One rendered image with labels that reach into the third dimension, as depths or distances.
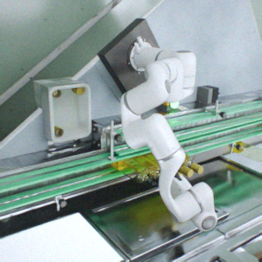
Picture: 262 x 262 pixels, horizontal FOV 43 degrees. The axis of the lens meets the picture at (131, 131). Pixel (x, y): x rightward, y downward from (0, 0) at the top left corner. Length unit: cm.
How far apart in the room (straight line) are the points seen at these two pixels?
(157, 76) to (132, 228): 56
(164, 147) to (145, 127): 8
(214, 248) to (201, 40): 106
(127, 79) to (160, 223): 62
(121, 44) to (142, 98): 48
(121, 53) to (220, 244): 84
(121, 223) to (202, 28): 107
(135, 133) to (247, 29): 129
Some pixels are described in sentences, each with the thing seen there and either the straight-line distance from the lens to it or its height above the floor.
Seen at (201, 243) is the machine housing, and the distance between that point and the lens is 122.
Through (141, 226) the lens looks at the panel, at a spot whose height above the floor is 119.
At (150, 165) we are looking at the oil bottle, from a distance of 135.
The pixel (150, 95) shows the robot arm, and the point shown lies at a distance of 100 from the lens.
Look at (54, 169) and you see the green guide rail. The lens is 131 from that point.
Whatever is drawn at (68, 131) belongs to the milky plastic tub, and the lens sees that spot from 143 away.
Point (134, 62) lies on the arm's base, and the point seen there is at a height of 82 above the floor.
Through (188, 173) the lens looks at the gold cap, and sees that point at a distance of 136.
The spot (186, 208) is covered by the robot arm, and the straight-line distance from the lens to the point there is 102.
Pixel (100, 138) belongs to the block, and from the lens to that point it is 139.
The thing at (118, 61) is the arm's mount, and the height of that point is 81.
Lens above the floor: 201
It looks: 50 degrees down
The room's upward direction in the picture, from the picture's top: 116 degrees clockwise
